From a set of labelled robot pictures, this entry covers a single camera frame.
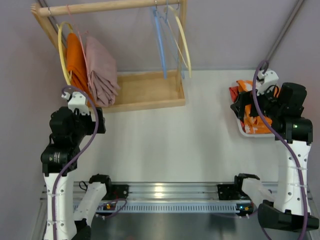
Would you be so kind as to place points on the yellow hanger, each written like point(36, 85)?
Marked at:
point(62, 57)

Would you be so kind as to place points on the pink wire hanger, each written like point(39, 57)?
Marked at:
point(80, 40)

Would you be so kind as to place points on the orange white patterned cloth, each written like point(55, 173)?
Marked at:
point(252, 125)

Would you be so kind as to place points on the blue hanger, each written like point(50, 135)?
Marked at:
point(164, 34)

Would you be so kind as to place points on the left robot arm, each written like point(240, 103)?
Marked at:
point(59, 163)

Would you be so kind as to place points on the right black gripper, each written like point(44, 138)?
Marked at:
point(241, 105)

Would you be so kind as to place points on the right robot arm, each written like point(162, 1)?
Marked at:
point(280, 110)

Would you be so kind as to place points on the wooden clothes rack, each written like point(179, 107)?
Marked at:
point(139, 91)

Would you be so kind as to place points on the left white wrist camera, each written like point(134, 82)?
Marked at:
point(76, 102)

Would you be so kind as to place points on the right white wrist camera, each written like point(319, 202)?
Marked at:
point(266, 81)

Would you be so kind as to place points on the orange trousers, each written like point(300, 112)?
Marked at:
point(76, 64)

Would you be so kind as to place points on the pink trousers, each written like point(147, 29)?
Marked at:
point(102, 73)

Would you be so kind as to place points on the red cloth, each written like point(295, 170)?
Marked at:
point(234, 92)

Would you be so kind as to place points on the cream hanger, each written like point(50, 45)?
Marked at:
point(185, 57)

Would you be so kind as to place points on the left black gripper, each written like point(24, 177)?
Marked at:
point(97, 121)

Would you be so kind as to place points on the aluminium mounting rail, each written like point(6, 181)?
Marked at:
point(218, 198)

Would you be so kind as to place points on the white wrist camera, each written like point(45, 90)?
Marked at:
point(76, 102)
point(266, 81)

